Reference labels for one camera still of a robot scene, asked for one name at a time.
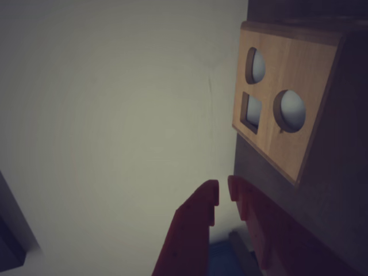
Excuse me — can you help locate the blue ridged object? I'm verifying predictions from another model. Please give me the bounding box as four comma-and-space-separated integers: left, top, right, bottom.
208, 240, 255, 276

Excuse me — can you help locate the wooden shape sorter box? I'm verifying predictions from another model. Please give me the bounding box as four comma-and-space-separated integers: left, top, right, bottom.
231, 20, 368, 186

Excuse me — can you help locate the grey bar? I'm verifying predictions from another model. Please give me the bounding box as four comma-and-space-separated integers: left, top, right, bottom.
228, 231, 255, 255

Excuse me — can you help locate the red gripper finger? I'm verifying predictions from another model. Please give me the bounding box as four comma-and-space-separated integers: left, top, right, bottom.
151, 179, 221, 276
228, 175, 360, 276

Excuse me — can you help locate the dark vertical post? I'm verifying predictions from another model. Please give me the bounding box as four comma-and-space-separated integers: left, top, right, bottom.
0, 169, 44, 273

